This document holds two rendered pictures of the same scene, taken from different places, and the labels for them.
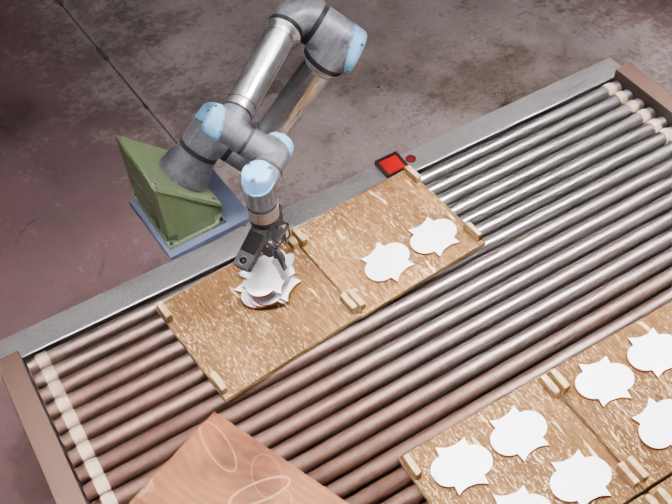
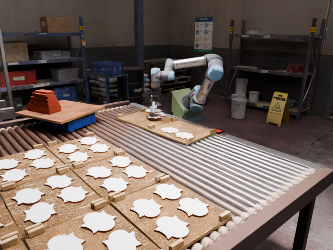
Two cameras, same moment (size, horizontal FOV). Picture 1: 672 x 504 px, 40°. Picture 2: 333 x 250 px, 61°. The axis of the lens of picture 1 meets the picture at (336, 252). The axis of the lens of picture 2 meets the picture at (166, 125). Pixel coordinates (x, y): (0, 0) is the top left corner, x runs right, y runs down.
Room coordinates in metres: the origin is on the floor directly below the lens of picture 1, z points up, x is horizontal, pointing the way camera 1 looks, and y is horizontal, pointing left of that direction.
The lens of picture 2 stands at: (1.05, -2.13, 1.67)
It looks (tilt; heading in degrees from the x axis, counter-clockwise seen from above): 19 degrees down; 77
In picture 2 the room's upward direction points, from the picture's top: 1 degrees clockwise
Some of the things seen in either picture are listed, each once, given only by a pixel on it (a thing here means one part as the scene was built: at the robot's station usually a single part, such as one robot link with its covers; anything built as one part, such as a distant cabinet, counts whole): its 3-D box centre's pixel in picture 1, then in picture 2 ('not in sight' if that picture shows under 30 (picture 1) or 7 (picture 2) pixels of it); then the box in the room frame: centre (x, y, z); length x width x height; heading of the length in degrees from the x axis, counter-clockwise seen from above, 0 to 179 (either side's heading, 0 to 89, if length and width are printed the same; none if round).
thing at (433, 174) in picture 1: (356, 212); (194, 130); (1.76, -0.06, 0.90); 1.95 x 0.05 x 0.05; 118
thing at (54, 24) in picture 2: not in sight; (56, 25); (0.21, 4.25, 1.74); 0.50 x 0.38 x 0.32; 31
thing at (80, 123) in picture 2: not in sight; (69, 118); (0.77, 0.23, 0.97); 0.31 x 0.31 x 0.10; 50
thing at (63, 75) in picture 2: not in sight; (64, 73); (0.28, 4.29, 0.76); 0.50 x 0.36 x 0.24; 37
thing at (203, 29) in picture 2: not in sight; (202, 34); (3.75, 5.38, 1.55); 0.61 x 0.02 x 0.91; 121
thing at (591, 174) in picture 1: (404, 269); (171, 137); (1.54, -0.18, 0.90); 1.95 x 0.05 x 0.05; 118
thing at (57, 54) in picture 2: not in sight; (52, 54); (0.08, 4.17, 1.16); 0.60 x 0.40 x 0.15; 34
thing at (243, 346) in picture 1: (257, 312); (146, 119); (1.41, 0.21, 0.93); 0.41 x 0.35 x 0.02; 123
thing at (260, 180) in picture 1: (259, 185); (155, 75); (1.48, 0.17, 1.32); 0.09 x 0.08 x 0.11; 160
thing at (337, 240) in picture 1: (386, 238); (181, 131); (1.63, -0.14, 0.93); 0.41 x 0.35 x 0.02; 122
